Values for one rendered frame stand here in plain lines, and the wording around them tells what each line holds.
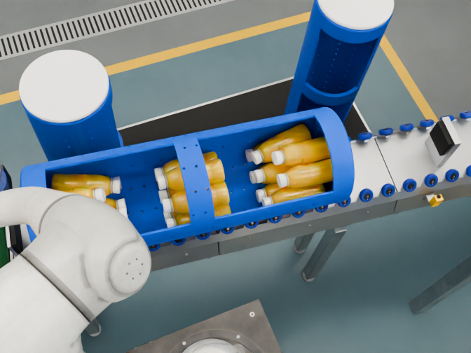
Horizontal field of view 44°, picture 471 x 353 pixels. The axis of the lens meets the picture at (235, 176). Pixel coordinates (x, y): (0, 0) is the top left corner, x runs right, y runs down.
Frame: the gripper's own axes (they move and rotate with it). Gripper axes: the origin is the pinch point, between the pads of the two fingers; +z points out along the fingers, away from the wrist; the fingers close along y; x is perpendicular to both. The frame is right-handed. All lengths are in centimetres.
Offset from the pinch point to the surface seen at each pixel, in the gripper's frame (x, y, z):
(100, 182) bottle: 23.4, -6.8, 3.9
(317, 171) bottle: 83, 4, 3
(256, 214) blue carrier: 63, 12, 5
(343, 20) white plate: 115, -54, 13
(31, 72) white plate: 8, -55, 13
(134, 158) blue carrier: 33.8, -15.2, 9.6
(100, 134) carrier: 25, -36, 27
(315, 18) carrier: 109, -62, 19
